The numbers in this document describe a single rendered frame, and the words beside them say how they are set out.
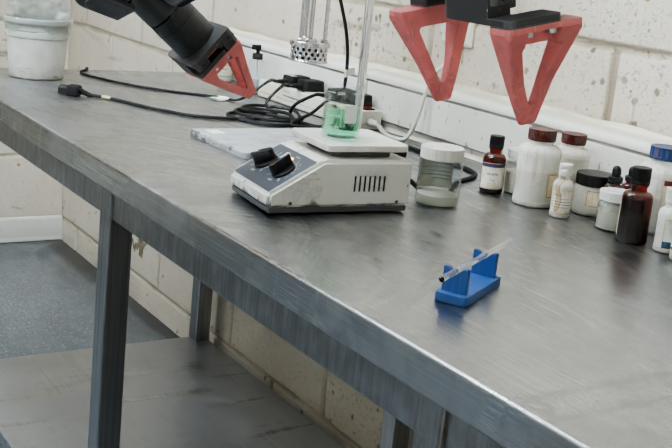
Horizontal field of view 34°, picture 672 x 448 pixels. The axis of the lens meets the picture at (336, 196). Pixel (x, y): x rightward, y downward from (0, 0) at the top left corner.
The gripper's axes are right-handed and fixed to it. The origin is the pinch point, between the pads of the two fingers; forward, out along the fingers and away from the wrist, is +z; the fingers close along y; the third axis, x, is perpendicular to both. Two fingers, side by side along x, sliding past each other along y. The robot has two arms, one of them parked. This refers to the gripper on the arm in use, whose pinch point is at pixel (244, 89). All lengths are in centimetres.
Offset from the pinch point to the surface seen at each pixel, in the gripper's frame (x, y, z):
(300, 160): 2.7, -8.9, 8.3
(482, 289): 4.1, -45.2, 14.2
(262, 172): 6.8, -6.0, 6.8
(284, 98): -15, 73, 39
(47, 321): 61, 154, 67
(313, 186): 4.4, -12.9, 10.0
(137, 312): 45, 157, 87
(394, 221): 0.9, -16.6, 19.9
